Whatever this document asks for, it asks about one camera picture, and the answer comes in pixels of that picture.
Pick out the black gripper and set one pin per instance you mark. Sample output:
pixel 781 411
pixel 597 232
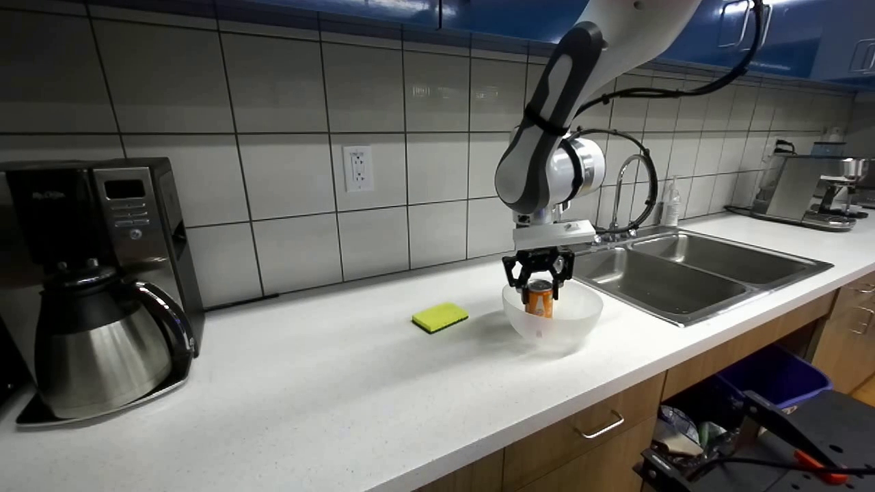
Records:
pixel 542 260

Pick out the white wall outlet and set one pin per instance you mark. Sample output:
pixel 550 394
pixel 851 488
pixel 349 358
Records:
pixel 359 168

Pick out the clear plastic bowl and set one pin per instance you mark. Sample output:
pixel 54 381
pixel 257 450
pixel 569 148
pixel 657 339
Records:
pixel 555 332

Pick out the chrome sink faucet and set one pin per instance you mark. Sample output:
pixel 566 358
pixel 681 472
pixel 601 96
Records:
pixel 620 196

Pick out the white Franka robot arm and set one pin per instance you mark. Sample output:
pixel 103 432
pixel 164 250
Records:
pixel 538 165

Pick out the wooden drawer front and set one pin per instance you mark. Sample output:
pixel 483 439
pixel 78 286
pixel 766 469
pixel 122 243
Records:
pixel 576 454

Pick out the clear soap bottle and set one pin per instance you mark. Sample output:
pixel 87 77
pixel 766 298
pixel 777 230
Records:
pixel 668 209

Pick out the wooden base cabinet door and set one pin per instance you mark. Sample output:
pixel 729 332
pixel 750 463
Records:
pixel 848 336

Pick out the orange drink can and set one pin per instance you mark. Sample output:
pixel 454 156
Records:
pixel 540 302

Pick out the steel espresso machine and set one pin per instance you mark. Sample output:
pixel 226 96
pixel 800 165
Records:
pixel 803 187

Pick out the steel coffee carafe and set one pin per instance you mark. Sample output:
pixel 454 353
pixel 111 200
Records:
pixel 97 351

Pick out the black coffee maker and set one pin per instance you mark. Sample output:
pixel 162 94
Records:
pixel 100 215

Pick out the blue plastic bin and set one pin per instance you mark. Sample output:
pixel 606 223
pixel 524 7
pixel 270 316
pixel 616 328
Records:
pixel 776 377

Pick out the yellow green sponge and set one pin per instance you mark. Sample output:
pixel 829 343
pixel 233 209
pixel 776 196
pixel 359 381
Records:
pixel 441 317

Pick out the steel double sink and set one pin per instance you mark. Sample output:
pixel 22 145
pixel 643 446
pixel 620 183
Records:
pixel 694 269

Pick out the blue upper cabinet door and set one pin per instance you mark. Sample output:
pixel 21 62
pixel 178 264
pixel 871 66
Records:
pixel 510 17
pixel 843 41

